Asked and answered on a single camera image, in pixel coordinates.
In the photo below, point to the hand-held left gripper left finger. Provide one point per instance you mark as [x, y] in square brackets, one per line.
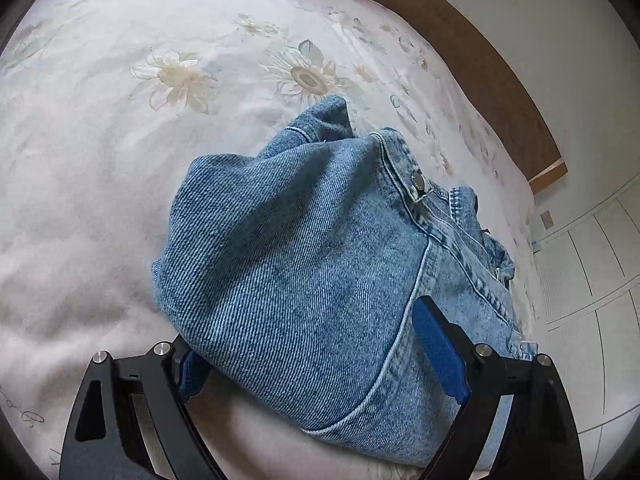
[186, 375]

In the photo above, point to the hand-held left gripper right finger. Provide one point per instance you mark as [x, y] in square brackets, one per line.
[440, 350]

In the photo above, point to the blue denim jeans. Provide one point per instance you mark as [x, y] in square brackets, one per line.
[300, 270]

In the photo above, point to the white wardrobe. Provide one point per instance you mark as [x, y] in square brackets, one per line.
[595, 280]

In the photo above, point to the floral cream bedspread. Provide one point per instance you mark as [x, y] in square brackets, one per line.
[100, 160]

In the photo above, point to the beige wall switch plate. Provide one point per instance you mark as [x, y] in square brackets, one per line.
[546, 220]

